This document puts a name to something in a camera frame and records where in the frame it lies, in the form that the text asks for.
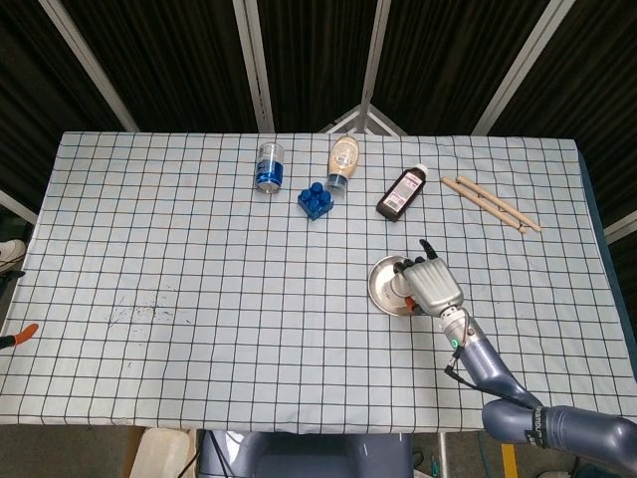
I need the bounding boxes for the wooden sticks pair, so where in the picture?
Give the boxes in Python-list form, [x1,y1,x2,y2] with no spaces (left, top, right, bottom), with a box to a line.
[456,174,542,233]

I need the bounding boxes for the white metal table leg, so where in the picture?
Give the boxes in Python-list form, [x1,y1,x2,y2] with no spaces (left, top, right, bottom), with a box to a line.
[439,431,453,478]

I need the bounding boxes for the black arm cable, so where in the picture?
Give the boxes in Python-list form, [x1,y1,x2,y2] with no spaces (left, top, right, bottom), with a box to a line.
[445,343,544,410]

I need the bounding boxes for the white shoe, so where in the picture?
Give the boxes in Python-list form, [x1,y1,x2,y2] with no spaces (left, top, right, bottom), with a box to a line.
[0,239,27,274]

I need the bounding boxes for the blue-grey robot torso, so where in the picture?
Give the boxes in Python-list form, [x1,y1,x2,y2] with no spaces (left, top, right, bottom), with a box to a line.
[196,429,415,478]

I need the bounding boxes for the blue soda can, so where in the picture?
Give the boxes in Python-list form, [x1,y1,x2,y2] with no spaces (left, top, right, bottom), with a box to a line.
[254,141,287,195]

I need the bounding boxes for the white metal frame post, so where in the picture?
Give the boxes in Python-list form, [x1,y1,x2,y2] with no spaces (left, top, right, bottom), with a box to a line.
[232,0,277,133]
[603,210,637,246]
[0,188,40,226]
[357,0,394,110]
[38,0,141,133]
[471,0,581,136]

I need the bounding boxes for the blue toy building block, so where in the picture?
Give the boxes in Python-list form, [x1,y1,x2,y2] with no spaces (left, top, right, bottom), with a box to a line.
[297,181,335,221]

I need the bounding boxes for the light blue checked tablecloth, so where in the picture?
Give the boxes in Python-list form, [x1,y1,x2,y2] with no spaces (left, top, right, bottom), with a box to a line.
[0,130,637,433]

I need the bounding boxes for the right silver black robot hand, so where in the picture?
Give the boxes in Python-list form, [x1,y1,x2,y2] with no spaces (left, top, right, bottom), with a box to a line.
[392,239,465,319]

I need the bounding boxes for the beige sauce squeeze bottle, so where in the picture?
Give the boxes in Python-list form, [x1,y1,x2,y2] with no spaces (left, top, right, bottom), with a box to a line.
[325,134,361,192]

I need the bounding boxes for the wooden drumstick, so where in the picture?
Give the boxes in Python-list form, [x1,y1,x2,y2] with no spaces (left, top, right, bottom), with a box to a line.
[440,177,528,234]

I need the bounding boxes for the brown medicine bottle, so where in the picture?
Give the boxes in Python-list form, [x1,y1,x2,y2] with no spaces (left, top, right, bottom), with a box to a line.
[375,163,430,222]

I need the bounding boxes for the white plastic container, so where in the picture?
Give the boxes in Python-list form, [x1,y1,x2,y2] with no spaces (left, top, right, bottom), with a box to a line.
[129,427,198,478]

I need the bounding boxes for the round metal plate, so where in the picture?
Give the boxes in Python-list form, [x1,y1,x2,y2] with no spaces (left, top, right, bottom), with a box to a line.
[367,255,425,318]

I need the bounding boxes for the white triangular metal frame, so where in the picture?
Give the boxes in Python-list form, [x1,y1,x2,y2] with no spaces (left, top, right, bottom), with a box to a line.
[318,103,409,136]

